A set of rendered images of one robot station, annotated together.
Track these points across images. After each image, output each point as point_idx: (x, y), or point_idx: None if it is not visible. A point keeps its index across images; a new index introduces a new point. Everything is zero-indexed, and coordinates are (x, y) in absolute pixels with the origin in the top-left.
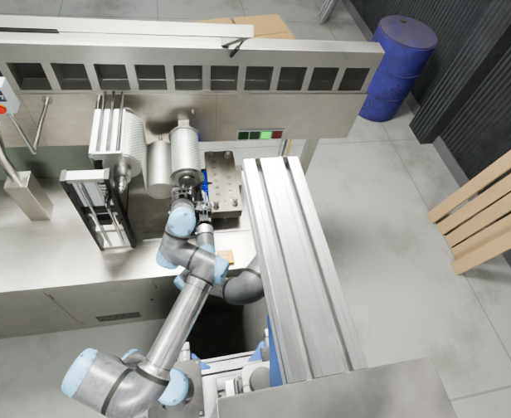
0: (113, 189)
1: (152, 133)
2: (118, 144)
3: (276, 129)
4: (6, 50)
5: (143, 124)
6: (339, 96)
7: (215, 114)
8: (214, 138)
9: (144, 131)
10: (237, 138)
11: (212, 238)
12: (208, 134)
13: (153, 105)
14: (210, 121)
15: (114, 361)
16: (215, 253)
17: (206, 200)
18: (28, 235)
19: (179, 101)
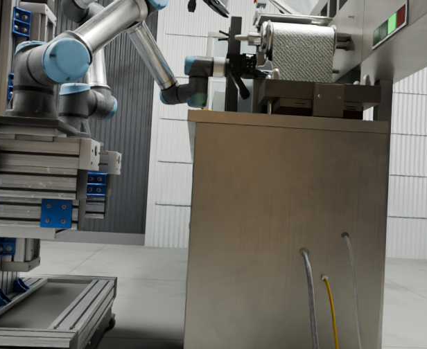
0: (231, 31)
1: (335, 66)
2: (265, 12)
3: (401, 5)
4: (314, 11)
5: (334, 55)
6: None
7: (363, 12)
8: (361, 55)
9: (333, 64)
10: (372, 43)
11: (206, 58)
12: (358, 50)
13: (340, 25)
14: (360, 26)
15: (96, 7)
16: (188, 60)
17: (265, 70)
18: None
19: (349, 9)
